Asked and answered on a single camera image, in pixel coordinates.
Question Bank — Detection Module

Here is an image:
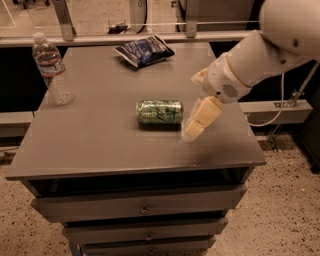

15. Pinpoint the green soda can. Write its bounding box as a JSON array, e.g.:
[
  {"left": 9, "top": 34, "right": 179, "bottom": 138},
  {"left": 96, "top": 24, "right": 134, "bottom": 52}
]
[{"left": 136, "top": 100, "right": 183, "bottom": 124}]

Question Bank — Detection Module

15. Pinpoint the grey drawer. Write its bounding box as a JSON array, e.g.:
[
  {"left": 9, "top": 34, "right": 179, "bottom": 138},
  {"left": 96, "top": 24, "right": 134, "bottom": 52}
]
[
  {"left": 31, "top": 184, "right": 247, "bottom": 223},
  {"left": 63, "top": 217, "right": 228, "bottom": 245},
  {"left": 82, "top": 236, "right": 216, "bottom": 256}
]

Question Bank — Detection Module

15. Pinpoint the small dark object behind rail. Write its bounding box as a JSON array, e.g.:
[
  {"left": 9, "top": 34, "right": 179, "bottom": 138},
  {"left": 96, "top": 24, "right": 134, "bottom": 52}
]
[{"left": 107, "top": 22, "right": 129, "bottom": 34}]

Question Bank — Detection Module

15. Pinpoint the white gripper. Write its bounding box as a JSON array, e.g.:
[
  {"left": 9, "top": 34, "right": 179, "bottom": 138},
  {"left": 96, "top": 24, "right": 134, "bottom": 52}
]
[{"left": 181, "top": 53, "right": 251, "bottom": 142}]

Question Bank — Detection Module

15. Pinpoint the bottom grey drawer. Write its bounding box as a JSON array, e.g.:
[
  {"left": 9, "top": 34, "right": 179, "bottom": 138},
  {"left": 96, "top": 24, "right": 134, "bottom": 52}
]
[{"left": 82, "top": 236, "right": 216, "bottom": 256}]

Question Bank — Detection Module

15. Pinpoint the grey drawer cabinet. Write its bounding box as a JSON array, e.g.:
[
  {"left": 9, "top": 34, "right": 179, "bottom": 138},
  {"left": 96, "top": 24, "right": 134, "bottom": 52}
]
[{"left": 5, "top": 41, "right": 268, "bottom": 256}]

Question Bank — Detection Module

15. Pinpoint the white cable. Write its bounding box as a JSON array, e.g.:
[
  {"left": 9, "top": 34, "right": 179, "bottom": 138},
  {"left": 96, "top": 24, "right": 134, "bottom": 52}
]
[{"left": 247, "top": 71, "right": 286, "bottom": 128}]

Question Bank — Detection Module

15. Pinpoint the blue chip bag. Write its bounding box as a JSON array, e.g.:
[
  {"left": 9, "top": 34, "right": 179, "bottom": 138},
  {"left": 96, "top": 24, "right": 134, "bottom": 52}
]
[{"left": 115, "top": 35, "right": 174, "bottom": 68}]

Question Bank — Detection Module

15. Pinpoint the clear plastic water bottle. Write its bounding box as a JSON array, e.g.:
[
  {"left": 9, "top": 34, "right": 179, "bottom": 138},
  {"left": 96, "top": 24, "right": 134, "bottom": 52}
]
[{"left": 32, "top": 32, "right": 75, "bottom": 105}]

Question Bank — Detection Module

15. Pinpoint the grey metal railing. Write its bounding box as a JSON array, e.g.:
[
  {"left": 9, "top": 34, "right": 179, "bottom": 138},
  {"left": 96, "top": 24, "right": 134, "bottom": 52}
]
[{"left": 0, "top": 0, "right": 264, "bottom": 48}]

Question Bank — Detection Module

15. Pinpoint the top grey drawer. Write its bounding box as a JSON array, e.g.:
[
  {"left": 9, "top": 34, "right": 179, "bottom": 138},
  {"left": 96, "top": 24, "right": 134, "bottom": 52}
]
[{"left": 31, "top": 184, "right": 247, "bottom": 223}]

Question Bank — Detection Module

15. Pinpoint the middle grey drawer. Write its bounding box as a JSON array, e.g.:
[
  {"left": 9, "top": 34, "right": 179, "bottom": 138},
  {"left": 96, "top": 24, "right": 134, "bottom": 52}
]
[{"left": 63, "top": 217, "right": 228, "bottom": 245}]

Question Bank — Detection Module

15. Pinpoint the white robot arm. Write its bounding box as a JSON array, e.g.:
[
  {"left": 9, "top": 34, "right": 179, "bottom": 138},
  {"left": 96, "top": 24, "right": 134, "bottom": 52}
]
[{"left": 182, "top": 0, "right": 320, "bottom": 142}]

